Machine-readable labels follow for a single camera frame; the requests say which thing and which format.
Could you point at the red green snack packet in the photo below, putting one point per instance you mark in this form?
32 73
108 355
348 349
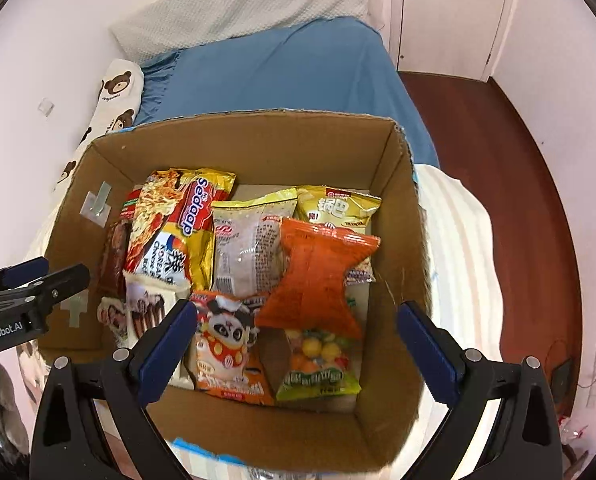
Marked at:
130 205

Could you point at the clear candy ball packet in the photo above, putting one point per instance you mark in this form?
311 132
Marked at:
318 365

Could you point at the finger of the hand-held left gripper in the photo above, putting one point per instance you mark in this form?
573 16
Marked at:
25 271
63 282

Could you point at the bear print pillow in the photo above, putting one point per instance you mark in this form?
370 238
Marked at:
118 90

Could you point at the white striped bedsheet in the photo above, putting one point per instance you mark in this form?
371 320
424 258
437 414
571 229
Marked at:
457 260

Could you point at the grey blanket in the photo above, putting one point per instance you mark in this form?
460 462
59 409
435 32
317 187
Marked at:
238 5

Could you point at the yellow chip packet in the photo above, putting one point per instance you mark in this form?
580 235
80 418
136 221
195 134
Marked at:
338 207

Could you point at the white chocolate stick packet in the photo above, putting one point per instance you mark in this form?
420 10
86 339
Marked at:
148 300

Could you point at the white door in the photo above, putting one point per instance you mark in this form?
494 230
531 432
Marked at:
452 15

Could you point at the blue bedsheet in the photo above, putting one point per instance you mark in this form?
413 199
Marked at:
288 70

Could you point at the orange panda snack packet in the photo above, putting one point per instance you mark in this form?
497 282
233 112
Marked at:
228 355

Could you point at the clear wall hook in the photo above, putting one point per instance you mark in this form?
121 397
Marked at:
45 107

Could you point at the plain orange snack packet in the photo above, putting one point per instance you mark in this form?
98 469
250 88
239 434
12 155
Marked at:
313 280

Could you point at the small white brown snack packet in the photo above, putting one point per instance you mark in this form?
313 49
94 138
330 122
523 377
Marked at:
112 317

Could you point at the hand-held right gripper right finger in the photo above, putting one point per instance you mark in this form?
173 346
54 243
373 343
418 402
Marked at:
430 355

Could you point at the translucent white snack packet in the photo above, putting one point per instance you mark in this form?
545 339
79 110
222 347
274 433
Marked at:
248 255

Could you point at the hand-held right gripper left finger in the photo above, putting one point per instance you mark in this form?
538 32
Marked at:
168 350

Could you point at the red yellow noodle packet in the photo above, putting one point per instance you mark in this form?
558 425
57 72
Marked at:
183 220

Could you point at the cardboard box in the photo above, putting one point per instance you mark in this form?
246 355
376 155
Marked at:
258 150

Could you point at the dark red-brown snack packet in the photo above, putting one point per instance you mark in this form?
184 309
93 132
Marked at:
114 255

